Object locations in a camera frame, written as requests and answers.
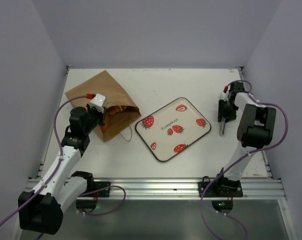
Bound metal tongs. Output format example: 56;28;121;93
219;117;226;137

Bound round yellow fake pastry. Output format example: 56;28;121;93
108;105;127;116

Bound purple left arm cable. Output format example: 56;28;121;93
0;93;127;240

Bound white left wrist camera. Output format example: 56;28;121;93
88;94;107;113

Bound brown paper bag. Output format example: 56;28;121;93
65;70;141;142

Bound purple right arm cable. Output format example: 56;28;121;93
199;79;289;240

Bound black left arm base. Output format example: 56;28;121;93
65;179;112;213

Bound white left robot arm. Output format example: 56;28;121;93
18;94;113;235

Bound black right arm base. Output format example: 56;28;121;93
204;176;244;214

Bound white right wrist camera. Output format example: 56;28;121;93
219;85;230;102

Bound long orange fake baguette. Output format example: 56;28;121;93
100;111;110;133

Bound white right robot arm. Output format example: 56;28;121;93
213;80;277;197

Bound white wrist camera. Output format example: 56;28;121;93
88;94;107;113
219;85;230;102

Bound strawberry pattern tray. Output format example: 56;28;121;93
134;97;212;163

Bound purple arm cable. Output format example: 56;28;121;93
0;93;127;240
199;79;289;240

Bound aluminium front frame rail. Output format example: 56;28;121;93
94;178;286;200

